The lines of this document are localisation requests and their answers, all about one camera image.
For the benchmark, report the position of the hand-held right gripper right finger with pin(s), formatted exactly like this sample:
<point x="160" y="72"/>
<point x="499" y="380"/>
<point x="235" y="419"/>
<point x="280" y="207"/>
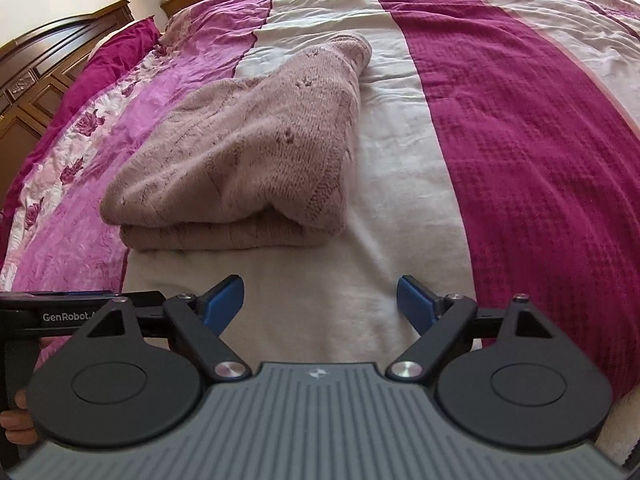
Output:
<point x="415" y="305"/>

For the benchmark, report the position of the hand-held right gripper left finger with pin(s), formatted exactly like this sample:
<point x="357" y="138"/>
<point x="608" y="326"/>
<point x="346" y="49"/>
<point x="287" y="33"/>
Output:
<point x="225" y="305"/>

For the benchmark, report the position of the pink knitted sweater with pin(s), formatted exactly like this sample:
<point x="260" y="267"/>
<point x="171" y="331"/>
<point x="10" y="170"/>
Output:
<point x="250" y="160"/>

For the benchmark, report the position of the person's left hand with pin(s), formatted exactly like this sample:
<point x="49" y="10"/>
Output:
<point x="17" y="427"/>

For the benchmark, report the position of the magenta and white striped bedspread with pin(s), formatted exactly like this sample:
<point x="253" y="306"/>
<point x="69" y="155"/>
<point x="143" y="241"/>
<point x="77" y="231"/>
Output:
<point x="475" y="135"/>

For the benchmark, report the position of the dark wooden headboard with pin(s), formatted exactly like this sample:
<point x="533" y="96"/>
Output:
<point x="35" y="80"/>

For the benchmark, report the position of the magenta pillow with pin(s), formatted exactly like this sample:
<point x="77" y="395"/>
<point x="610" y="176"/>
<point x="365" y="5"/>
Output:
<point x="105" y="60"/>

